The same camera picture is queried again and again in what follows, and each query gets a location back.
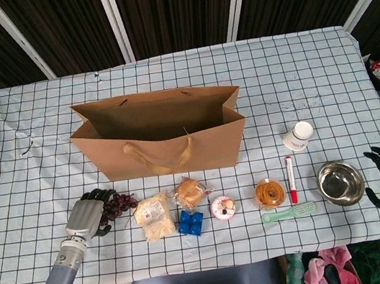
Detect red and white marker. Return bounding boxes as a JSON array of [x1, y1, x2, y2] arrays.
[[283, 155, 301, 205]]

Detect brown paper bag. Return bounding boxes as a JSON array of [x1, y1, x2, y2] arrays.
[[63, 75, 254, 193]]

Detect dark green garment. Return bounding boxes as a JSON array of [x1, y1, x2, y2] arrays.
[[348, 240, 380, 284]]

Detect mint green scrubbing brush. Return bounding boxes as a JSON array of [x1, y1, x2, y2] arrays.
[[260, 200, 318, 226]]

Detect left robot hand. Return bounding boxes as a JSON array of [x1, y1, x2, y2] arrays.
[[60, 185, 126, 245]]

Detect teal patterned cloth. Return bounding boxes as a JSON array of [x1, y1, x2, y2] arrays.
[[281, 252, 309, 284]]

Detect dark red grape bunch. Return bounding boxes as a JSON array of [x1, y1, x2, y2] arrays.
[[96, 190, 142, 226]]

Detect pink toy strawberry cake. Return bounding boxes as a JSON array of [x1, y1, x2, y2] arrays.
[[209, 193, 239, 222]]

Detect stainless steel bowl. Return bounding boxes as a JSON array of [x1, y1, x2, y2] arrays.
[[313, 156, 368, 211]]

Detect yellow food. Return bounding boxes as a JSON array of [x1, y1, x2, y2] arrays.
[[130, 190, 178, 244]]

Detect dark folding partition screen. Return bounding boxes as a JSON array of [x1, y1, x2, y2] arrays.
[[0, 0, 380, 127]]

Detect white paper cup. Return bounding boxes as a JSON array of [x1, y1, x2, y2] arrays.
[[279, 119, 317, 154]]

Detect blue toy building block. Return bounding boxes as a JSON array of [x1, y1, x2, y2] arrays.
[[174, 206, 207, 240]]

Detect gold ribbon bag handle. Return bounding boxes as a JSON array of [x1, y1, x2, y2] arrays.
[[122, 131, 198, 181]]

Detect bread bun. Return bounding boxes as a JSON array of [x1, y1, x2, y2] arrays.
[[166, 170, 217, 214]]

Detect blue checkered tablecloth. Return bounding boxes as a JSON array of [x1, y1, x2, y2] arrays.
[[0, 17, 380, 284]]

